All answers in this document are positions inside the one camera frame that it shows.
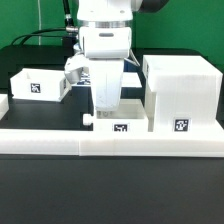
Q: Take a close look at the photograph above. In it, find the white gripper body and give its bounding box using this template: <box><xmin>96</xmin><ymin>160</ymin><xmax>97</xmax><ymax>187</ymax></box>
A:
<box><xmin>89</xmin><ymin>59</ymin><xmax>124</xmax><ymax>111</ymax></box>

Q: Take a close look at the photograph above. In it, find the white front drawer tray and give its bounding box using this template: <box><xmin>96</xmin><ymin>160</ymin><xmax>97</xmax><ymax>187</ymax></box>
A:
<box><xmin>83</xmin><ymin>99</ymin><xmax>148</xmax><ymax>133</ymax></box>

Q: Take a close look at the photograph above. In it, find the white drawer tray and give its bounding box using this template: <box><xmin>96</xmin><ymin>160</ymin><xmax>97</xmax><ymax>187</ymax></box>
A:
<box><xmin>83</xmin><ymin>99</ymin><xmax>148</xmax><ymax>133</ymax></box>
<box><xmin>10</xmin><ymin>68</ymin><xmax>71</xmax><ymax>102</ymax></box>

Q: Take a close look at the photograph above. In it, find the white drawer cabinet box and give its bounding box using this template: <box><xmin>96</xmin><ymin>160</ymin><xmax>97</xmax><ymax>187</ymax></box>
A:
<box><xmin>142</xmin><ymin>55</ymin><xmax>223</xmax><ymax>133</ymax></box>

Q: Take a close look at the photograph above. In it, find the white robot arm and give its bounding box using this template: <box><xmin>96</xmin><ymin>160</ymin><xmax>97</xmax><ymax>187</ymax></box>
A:
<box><xmin>64</xmin><ymin>0</ymin><xmax>169</xmax><ymax>112</ymax></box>

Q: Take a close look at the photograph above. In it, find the white rear drawer tray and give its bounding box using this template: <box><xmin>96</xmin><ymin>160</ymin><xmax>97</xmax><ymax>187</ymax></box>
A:
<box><xmin>10</xmin><ymin>68</ymin><xmax>71</xmax><ymax>102</ymax></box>

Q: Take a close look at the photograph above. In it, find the white marker tag sheet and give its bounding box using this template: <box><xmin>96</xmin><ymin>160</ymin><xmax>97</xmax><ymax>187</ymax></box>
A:
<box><xmin>75</xmin><ymin>71</ymin><xmax>144</xmax><ymax>89</ymax></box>

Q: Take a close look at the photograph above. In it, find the black cable with connector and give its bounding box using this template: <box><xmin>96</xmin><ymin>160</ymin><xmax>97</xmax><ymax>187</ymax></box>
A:
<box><xmin>10</xmin><ymin>0</ymin><xmax>80</xmax><ymax>46</ymax></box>

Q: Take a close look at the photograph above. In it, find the white foam border frame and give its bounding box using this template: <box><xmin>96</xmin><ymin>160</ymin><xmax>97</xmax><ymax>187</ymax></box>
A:
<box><xmin>0</xmin><ymin>93</ymin><xmax>224</xmax><ymax>158</ymax></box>

